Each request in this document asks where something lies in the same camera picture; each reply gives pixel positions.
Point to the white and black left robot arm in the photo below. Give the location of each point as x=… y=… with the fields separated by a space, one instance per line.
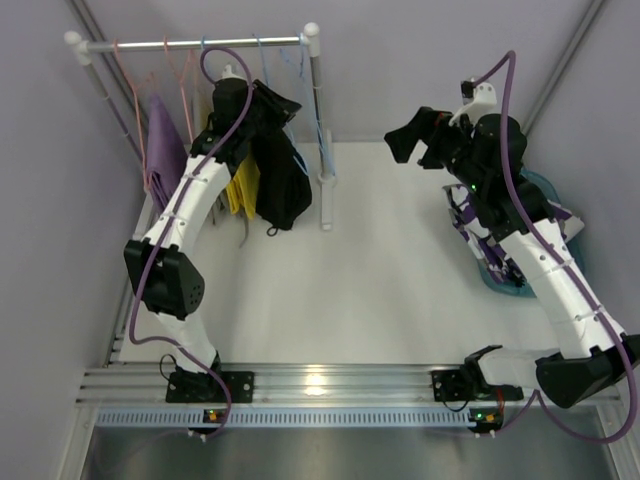
x=164 y=278

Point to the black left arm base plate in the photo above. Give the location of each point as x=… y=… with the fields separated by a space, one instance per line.
x=188 y=387

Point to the grey trousers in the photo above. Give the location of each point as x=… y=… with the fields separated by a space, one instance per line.
x=220 y=210

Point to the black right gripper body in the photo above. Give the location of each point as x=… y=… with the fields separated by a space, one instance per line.
x=432 y=136

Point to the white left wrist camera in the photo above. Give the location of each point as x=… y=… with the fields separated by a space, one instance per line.
x=228 y=72

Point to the teal plastic bin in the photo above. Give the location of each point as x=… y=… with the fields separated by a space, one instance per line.
x=500 y=273

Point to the white and metal clothes rack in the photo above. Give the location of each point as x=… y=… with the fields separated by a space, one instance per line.
x=308 y=40

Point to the black trousers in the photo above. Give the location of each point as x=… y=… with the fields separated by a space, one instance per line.
x=284 y=190

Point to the yellow trousers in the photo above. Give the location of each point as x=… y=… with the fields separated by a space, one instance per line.
x=244 y=186

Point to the aluminium mounting rail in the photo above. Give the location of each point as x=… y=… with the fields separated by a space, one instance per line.
x=295 y=395

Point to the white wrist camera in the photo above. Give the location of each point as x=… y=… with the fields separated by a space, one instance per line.
x=479 y=99
x=228 y=72

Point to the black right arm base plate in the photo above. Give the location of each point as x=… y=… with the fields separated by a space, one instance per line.
x=459 y=385

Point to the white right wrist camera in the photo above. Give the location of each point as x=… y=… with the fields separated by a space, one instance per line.
x=479 y=99

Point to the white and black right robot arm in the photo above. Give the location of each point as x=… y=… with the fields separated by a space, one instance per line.
x=485 y=156

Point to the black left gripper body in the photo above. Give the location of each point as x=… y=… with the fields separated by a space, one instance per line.
x=276 y=107

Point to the purple camouflage trousers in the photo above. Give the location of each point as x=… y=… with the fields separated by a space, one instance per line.
x=461 y=211

